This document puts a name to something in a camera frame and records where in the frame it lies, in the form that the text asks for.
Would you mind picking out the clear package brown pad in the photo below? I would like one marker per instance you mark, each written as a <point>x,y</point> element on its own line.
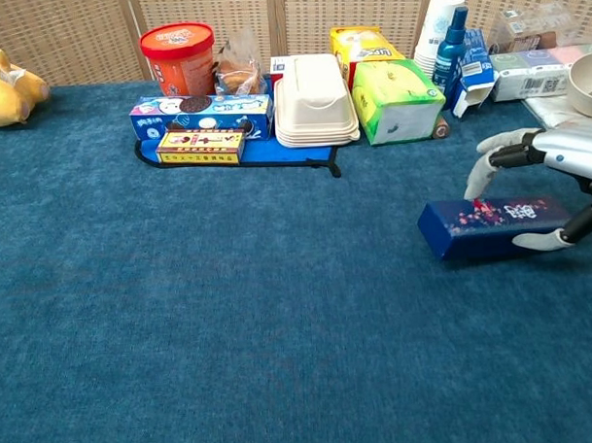
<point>566,27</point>

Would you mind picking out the blue white carton box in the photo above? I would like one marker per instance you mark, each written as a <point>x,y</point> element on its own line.
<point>475,64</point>

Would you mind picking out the yellow snack box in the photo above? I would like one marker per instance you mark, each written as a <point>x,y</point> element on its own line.
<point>363,44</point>

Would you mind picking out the blue spray bottle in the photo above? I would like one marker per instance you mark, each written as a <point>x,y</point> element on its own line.
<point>448,56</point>

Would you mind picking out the beige clamshell food container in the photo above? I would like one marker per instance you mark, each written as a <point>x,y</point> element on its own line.
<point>316,99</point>

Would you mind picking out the yellow plush toy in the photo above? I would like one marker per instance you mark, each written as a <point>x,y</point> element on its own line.
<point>4,95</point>

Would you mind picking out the rattan folding screen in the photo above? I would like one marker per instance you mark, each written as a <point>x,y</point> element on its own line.
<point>75,35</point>

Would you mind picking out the blue table carpet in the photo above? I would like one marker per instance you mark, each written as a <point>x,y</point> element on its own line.
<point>181,284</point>

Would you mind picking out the small white red box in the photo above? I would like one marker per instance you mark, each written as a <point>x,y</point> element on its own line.
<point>278,69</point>

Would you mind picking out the small yellow red box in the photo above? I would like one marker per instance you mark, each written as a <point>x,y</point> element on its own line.
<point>201,147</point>

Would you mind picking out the green tissue pack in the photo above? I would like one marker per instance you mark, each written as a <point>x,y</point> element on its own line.
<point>393,92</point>

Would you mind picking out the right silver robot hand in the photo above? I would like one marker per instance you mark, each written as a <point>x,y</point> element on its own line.
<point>570,149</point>

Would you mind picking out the clear zip bag white cloth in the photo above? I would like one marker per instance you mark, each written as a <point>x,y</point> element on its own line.
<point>547,113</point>

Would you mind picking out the blue cookie box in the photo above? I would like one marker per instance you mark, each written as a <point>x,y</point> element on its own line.
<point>224,112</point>

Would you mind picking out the stack of white paper cups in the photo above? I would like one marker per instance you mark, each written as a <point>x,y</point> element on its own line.
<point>435,27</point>

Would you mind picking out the blue folding glasses case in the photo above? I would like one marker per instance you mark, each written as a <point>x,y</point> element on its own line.
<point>490,224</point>

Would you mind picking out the red snack tub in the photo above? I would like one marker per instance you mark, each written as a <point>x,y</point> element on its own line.
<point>178,55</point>

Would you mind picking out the beige bowl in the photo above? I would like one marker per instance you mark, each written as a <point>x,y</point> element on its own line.
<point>583,85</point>

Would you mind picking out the brown wooden stick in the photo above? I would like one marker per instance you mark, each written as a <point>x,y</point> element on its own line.
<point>441,129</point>

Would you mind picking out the clear bag of pastries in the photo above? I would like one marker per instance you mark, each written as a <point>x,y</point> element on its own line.
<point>237,78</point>

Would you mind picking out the clear bag brown sweets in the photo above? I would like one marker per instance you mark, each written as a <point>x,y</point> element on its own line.
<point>523,42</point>

